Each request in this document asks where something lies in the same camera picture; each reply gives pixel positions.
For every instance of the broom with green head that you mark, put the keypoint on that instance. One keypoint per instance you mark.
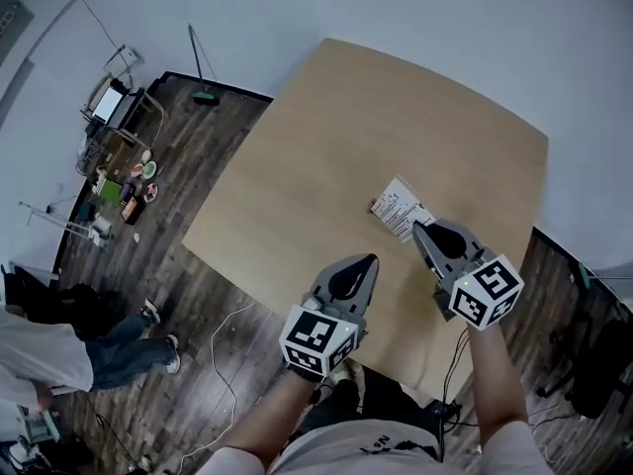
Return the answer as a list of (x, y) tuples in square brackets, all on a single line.
[(200, 67)]

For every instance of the person's left forearm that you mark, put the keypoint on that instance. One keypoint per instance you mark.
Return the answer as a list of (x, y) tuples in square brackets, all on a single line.
[(277, 413)]

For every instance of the person's right forearm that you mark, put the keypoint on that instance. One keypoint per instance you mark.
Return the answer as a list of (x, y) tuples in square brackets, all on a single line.
[(494, 379)]

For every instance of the orange box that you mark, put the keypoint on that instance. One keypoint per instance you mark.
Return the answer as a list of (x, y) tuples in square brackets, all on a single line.
[(131, 211)]

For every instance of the green bowl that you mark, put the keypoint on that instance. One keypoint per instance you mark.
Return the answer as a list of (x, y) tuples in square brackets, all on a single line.
[(150, 168)]

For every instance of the metal tripod stand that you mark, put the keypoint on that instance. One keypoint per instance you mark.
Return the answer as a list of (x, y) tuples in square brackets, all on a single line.
[(59, 220)]

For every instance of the open laptop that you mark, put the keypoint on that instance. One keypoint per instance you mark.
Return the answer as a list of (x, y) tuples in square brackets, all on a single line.
[(106, 104)]

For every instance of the person's black trousers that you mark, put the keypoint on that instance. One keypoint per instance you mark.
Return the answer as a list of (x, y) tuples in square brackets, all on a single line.
[(376, 404)]

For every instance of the red patterned bowl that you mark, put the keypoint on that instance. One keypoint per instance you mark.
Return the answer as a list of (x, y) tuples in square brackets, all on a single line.
[(151, 192)]

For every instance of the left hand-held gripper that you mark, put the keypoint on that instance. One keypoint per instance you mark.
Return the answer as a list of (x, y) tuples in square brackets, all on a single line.
[(316, 337)]

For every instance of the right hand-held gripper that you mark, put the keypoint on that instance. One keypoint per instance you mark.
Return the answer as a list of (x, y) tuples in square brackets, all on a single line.
[(487, 290)]

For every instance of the person's white t-shirt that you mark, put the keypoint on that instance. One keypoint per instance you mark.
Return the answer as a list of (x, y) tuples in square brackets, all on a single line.
[(356, 450)]

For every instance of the black office chair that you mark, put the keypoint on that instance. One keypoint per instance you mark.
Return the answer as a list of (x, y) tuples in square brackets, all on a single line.
[(593, 364)]

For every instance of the green box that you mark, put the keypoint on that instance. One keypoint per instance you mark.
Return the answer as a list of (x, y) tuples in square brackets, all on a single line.
[(110, 191)]

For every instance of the white printed card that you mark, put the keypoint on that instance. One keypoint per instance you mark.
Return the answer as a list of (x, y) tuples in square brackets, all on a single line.
[(395, 203)]

